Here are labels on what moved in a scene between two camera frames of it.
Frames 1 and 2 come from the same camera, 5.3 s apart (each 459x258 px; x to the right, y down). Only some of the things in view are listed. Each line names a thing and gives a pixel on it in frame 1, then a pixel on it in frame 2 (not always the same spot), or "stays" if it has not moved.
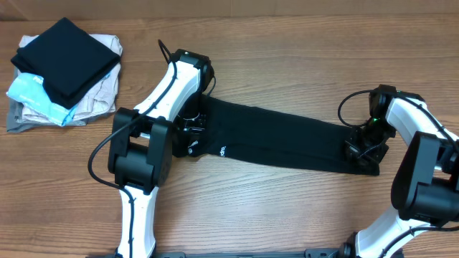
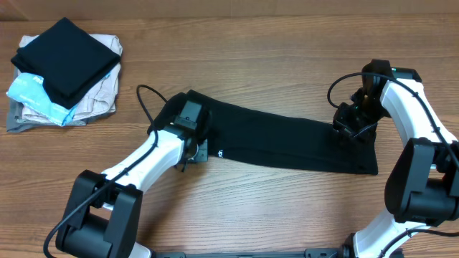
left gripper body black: x=191 y=122 to x=201 y=153
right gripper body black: x=369 y=142 to x=361 y=119
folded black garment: x=69 y=61 stays
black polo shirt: x=245 y=132 stays
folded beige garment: x=100 y=100 stays
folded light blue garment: x=31 y=92 stays
